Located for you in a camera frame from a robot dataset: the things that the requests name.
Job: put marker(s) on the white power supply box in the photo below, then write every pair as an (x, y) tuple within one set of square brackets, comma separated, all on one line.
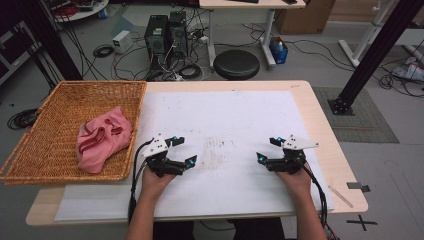
[(121, 41)]

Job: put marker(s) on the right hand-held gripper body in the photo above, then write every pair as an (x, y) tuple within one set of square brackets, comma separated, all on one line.
[(291, 163)]

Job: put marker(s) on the round white table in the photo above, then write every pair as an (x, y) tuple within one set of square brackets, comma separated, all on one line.
[(83, 11)]

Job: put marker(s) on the pink tank top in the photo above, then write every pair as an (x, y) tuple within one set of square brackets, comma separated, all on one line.
[(100, 143)]

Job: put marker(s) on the person's dark trousers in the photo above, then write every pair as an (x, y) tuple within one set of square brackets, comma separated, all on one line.
[(256, 231)]

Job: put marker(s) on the cardboard box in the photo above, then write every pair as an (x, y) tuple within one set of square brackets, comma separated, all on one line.
[(303, 16)]

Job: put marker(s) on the black computer tower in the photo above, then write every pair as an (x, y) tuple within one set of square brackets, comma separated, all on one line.
[(178, 33), (156, 40)]

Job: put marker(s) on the black round stool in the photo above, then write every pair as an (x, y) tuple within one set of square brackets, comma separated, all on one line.
[(236, 65)]

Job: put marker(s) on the white table mat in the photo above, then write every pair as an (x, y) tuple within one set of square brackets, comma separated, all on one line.
[(226, 113)]

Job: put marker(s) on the person's left hand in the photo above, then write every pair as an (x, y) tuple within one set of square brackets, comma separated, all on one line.
[(153, 186)]

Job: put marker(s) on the wicker basket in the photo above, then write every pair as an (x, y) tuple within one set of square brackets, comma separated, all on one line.
[(50, 133)]

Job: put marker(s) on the grey tape strip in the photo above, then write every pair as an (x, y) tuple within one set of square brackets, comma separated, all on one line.
[(358, 186)]

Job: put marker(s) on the white power strip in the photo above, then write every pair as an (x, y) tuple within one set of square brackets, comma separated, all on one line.
[(204, 39)]

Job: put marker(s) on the white metal stand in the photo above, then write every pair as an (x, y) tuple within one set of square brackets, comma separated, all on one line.
[(366, 36)]

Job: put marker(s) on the person's right hand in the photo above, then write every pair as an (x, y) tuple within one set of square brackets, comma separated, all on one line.
[(298, 185)]

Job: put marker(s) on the black metal post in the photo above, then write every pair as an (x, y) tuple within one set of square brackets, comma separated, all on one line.
[(53, 43), (376, 50)]

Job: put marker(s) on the blue box with bottle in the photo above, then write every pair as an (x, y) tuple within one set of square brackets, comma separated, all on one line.
[(278, 53)]

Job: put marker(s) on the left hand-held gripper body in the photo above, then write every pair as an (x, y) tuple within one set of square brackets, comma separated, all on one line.
[(160, 165)]

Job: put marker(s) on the thin wooden stick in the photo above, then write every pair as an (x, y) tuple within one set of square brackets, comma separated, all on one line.
[(340, 196)]

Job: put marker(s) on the grey floor mat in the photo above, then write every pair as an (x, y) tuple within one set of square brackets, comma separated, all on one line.
[(366, 126)]

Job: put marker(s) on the crumpled plastic bag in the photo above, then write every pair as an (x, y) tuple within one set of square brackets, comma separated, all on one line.
[(410, 70)]

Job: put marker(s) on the grey metal rack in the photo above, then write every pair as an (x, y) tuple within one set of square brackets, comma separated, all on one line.
[(13, 50)]

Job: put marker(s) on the white desk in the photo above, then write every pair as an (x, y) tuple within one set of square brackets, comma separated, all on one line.
[(250, 4)]

